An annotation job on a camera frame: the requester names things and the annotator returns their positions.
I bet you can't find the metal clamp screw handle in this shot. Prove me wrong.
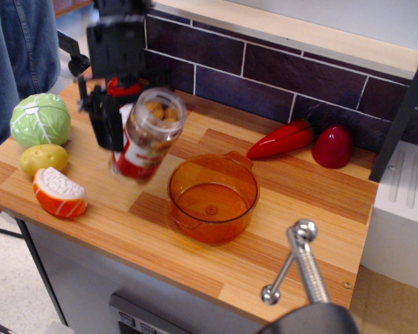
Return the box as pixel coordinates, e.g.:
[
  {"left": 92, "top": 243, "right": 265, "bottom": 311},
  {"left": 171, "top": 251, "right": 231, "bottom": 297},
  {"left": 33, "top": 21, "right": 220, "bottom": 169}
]
[{"left": 261, "top": 218, "right": 360, "bottom": 334}]

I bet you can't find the black floor cable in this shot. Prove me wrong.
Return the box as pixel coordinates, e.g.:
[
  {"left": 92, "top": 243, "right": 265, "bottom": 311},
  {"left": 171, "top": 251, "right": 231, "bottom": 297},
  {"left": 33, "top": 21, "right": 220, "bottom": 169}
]
[{"left": 0, "top": 226, "right": 24, "bottom": 240}]

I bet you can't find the red toy strawberry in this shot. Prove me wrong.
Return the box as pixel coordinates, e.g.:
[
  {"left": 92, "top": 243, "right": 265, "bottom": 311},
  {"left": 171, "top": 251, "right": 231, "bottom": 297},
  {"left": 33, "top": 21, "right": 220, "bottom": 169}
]
[{"left": 107, "top": 77, "right": 142, "bottom": 97}]

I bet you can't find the orange transparent plastic pot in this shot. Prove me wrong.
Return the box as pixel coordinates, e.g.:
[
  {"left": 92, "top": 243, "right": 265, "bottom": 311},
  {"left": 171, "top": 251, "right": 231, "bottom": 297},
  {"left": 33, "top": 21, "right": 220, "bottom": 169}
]
[{"left": 167, "top": 152, "right": 260, "bottom": 244}]

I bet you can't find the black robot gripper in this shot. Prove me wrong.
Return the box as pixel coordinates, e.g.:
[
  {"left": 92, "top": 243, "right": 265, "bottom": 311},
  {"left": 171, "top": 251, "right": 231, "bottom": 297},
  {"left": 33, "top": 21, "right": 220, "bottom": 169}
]
[{"left": 78, "top": 15, "right": 172, "bottom": 152}]

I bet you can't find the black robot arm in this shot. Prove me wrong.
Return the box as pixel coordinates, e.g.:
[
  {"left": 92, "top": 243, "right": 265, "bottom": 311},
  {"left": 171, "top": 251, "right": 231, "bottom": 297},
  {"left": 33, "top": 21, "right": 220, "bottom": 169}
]
[{"left": 77, "top": 1, "right": 171, "bottom": 152}]

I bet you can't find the green toy cabbage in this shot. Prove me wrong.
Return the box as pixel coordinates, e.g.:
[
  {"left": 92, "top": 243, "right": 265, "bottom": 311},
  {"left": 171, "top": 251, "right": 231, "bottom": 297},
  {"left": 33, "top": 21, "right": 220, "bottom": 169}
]
[{"left": 10, "top": 93, "right": 71, "bottom": 148}]

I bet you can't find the clear almond jar red label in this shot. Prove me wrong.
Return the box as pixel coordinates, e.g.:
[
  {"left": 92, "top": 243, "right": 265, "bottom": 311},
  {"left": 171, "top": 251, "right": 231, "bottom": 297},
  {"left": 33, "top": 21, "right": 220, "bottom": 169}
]
[{"left": 111, "top": 88, "right": 187, "bottom": 182}]

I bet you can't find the grey oven control panel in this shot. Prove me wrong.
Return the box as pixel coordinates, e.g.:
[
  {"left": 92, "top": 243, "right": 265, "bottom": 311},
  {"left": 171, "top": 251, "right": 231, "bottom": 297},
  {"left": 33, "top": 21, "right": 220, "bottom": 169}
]
[{"left": 109, "top": 294, "right": 187, "bottom": 334}]

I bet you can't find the wooden upper shelf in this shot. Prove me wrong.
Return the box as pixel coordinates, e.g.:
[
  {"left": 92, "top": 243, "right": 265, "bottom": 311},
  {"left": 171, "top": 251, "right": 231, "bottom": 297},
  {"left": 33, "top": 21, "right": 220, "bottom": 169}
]
[{"left": 153, "top": 1, "right": 418, "bottom": 79}]

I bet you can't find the yellow toy potato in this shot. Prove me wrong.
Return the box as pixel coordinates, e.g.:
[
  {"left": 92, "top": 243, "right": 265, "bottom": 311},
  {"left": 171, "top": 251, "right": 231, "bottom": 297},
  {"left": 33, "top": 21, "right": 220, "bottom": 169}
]
[{"left": 20, "top": 144, "right": 68, "bottom": 176}]

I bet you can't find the person in blue jeans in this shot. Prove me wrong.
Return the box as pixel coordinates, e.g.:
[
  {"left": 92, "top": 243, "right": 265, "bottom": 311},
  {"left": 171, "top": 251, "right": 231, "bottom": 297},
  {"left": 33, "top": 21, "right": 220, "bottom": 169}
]
[{"left": 0, "top": 1, "right": 61, "bottom": 145}]

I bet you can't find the black office chair base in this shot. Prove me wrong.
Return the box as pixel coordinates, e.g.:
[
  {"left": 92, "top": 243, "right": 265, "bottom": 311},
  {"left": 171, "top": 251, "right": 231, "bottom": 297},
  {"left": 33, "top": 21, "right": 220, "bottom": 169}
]
[{"left": 57, "top": 30, "right": 91, "bottom": 77}]

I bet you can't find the orange white salmon sushi toy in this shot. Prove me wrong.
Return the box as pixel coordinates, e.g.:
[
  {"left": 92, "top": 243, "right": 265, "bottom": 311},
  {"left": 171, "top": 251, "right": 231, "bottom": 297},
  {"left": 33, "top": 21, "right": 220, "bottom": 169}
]
[{"left": 33, "top": 167, "right": 88, "bottom": 218}]

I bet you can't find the white jar lid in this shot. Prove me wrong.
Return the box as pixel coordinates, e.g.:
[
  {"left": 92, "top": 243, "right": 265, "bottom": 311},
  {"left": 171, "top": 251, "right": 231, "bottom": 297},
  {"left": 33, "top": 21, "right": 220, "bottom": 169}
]
[{"left": 119, "top": 103, "right": 134, "bottom": 124}]

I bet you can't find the red toy chili pepper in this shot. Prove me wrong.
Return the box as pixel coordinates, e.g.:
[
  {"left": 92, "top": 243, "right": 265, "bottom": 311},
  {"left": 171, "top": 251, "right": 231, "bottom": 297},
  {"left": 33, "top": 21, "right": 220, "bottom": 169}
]
[{"left": 247, "top": 119, "right": 314, "bottom": 159}]

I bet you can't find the dark red toy pepper half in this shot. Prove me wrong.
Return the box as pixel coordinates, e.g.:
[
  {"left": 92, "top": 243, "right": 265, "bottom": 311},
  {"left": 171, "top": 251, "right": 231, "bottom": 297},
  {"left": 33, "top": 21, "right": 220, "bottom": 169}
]
[{"left": 312, "top": 125, "right": 353, "bottom": 169}]

